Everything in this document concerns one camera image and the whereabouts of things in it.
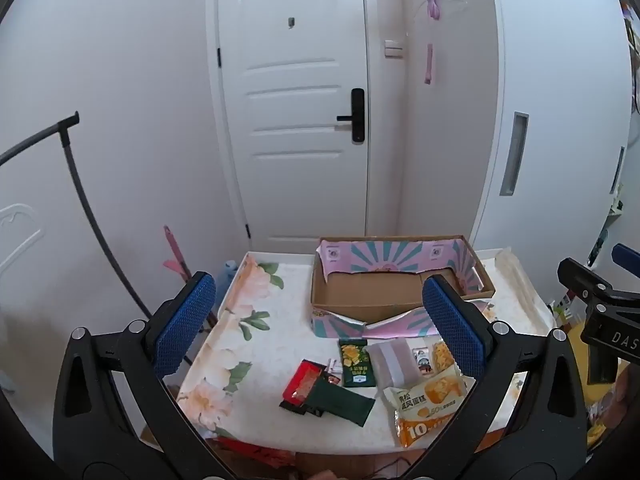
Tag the black metal rack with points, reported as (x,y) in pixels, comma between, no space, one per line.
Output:
(80,185)

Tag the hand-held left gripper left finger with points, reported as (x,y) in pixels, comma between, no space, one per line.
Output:
(184,327)

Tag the green cracker packet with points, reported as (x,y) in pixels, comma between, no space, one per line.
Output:
(356,362)

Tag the dark green snack packet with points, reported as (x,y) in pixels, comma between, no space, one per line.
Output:
(345,401)

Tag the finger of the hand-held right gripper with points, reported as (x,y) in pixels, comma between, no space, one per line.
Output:
(587,282)
(627,258)

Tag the red snack packet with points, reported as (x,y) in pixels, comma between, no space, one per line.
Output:
(304,385)

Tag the small white red packet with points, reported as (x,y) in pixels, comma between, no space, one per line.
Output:
(335,366)

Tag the yellow snack packet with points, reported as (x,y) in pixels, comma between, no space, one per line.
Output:
(442,356)

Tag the cardboard box with striped lining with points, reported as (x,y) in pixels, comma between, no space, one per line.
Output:
(370,295)

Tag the white wardrobe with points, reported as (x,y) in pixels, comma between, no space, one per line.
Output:
(565,85)

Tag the translucent white snack packet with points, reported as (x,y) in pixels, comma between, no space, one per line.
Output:
(395,365)

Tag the orange cake packet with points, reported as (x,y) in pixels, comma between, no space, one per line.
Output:
(430,405)

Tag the light blue object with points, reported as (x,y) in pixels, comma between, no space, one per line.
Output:
(228,271)

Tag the red bag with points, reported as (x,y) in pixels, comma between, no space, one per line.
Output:
(255,452)

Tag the floral tablecloth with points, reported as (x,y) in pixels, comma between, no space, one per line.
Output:
(270,320)

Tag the pink hanging strip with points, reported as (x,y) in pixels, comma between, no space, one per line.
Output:
(429,65)

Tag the white light switch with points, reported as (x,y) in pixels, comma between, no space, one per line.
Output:
(393,48)

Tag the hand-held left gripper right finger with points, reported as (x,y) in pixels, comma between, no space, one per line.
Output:
(456,332)

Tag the white door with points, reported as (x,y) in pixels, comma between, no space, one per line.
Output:
(300,135)

